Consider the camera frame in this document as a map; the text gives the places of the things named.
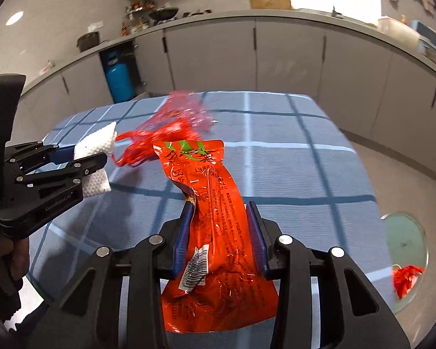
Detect blue checked tablecloth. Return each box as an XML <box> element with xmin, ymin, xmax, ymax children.
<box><xmin>25</xmin><ymin>91</ymin><xmax>396</xmax><ymax>349</ymax></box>

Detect white foam sheet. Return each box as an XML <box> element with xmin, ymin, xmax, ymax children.
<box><xmin>73</xmin><ymin>121</ymin><xmax>117</xmax><ymax>197</ymax></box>

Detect dark rice cooker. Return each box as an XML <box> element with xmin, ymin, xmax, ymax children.
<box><xmin>76</xmin><ymin>32</ymin><xmax>100</xmax><ymax>52</ymax></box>

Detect spice rack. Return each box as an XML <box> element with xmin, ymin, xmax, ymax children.
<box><xmin>123</xmin><ymin>0</ymin><xmax>157</xmax><ymax>36</ymax></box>

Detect round green trash bin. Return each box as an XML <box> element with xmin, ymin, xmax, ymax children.
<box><xmin>383</xmin><ymin>211</ymin><xmax>430</xmax><ymax>313</ymax></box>

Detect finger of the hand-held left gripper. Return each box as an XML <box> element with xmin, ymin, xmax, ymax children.
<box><xmin>16</xmin><ymin>152</ymin><xmax>108</xmax><ymax>190</ymax></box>
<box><xmin>5</xmin><ymin>140</ymin><xmax>77</xmax><ymax>174</ymax></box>

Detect clear plastic container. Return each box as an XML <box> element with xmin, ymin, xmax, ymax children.
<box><xmin>378</xmin><ymin>15</ymin><xmax>420</xmax><ymax>47</ymax></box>

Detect gas stove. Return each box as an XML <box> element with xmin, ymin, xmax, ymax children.
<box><xmin>156</xmin><ymin>9</ymin><xmax>211</xmax><ymax>24</ymax></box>

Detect black wok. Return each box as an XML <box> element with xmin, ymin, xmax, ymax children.
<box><xmin>148</xmin><ymin>7</ymin><xmax>179</xmax><ymax>22</ymax></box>

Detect red-orange food wrapper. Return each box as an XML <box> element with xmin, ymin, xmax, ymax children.
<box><xmin>153</xmin><ymin>139</ymin><xmax>280</xmax><ymax>334</ymax></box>

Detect red wrapper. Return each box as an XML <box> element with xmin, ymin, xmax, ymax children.
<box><xmin>392</xmin><ymin>265</ymin><xmax>426</xmax><ymax>300</ymax></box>

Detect grey kitchen counter cabinets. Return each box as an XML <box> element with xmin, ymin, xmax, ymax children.
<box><xmin>22</xmin><ymin>7</ymin><xmax>436</xmax><ymax>193</ymax></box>

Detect red plastic bag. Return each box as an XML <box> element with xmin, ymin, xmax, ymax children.
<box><xmin>111</xmin><ymin>116</ymin><xmax>204</xmax><ymax>168</ymax></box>

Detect person's left hand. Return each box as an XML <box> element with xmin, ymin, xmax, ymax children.
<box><xmin>0</xmin><ymin>231</ymin><xmax>31</xmax><ymax>295</ymax></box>

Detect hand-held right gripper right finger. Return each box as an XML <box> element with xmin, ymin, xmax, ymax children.
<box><xmin>245</xmin><ymin>201</ymin><xmax>411</xmax><ymax>349</ymax></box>

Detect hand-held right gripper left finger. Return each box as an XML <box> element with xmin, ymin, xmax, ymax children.
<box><xmin>26</xmin><ymin>201</ymin><xmax>197</xmax><ymax>349</ymax></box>

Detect blue plastic container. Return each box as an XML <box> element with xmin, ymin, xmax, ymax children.
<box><xmin>410</xmin><ymin>20</ymin><xmax>436</xmax><ymax>49</ymax></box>

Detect blue gas cylinder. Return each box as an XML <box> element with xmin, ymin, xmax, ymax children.
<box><xmin>105</xmin><ymin>51</ymin><xmax>135</xmax><ymax>103</ymax></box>

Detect pink plastic bag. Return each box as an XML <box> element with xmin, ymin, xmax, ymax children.
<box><xmin>156</xmin><ymin>90</ymin><xmax>219</xmax><ymax>133</ymax></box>

